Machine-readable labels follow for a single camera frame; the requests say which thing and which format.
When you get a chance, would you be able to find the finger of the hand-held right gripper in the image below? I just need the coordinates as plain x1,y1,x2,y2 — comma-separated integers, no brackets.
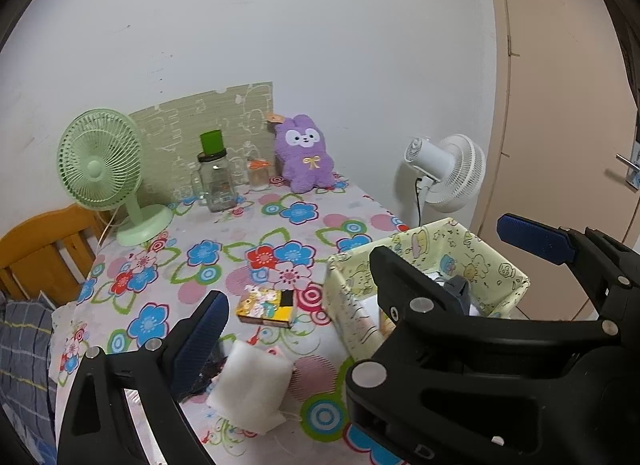
368,244,473,347
496,213,640,343

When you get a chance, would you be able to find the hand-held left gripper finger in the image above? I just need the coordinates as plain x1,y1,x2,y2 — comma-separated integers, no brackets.
56,289,231,465

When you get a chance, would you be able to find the yellow cartoon fabric storage box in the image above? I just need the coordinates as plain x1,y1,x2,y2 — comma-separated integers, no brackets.
324,218,530,363

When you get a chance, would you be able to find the white soft cloth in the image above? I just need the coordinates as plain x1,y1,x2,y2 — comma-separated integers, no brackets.
206,340,296,433

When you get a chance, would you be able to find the yellow cartoon fabric pouch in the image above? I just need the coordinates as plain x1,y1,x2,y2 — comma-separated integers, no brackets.
236,285,298,329

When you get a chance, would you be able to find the grey cloth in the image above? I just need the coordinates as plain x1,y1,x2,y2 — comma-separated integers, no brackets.
435,275,473,316

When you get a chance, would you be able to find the floral tablecloth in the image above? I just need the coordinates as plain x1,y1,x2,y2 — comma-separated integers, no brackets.
50,172,416,465

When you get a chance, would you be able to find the white desk fan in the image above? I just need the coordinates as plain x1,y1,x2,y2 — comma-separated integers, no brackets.
397,134,487,226

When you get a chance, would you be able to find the beige door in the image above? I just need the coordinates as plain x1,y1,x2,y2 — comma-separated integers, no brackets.
482,0,640,323

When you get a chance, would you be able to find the glass mug jar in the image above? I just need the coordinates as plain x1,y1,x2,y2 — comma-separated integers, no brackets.
191,149,237,212

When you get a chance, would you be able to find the purple plush bunny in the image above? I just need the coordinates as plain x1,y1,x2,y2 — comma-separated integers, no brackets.
273,114,336,194

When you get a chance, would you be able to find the cotton swab container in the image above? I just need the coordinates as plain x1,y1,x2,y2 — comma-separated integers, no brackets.
247,159,271,191

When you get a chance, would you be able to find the blue plaid cloth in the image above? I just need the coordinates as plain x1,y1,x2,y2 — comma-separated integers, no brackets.
0,295,58,465

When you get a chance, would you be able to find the orange wooden chair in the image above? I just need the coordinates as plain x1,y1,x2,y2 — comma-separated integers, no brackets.
0,205,113,306

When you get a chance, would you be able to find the green plastic cup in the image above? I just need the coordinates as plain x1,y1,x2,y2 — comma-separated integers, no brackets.
200,130,225,155

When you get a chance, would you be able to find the green desk fan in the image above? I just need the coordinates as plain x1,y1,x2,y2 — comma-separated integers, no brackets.
56,106,174,247

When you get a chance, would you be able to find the green patterned board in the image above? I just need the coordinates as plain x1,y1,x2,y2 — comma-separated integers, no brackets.
129,81,275,203

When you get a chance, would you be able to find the metal door handle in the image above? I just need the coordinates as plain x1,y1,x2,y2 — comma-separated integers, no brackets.
616,142,640,191

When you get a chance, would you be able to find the green fan cord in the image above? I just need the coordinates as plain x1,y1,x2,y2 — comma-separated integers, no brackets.
97,210,121,248

